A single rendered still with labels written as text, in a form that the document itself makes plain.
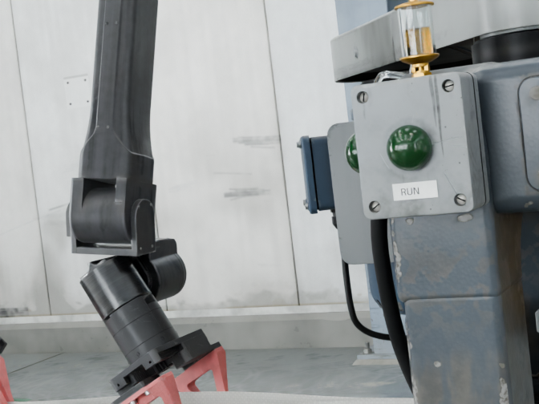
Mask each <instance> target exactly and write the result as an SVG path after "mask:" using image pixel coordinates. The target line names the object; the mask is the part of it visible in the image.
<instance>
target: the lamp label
mask: <svg viewBox="0 0 539 404"><path fill-rule="evenodd" d="M392 189H393V196H394V201H395V200H413V199H423V198H432V197H438V192H437V183H436V180H429V181H421V182H412V183H403V184H393V185H392Z"/></svg>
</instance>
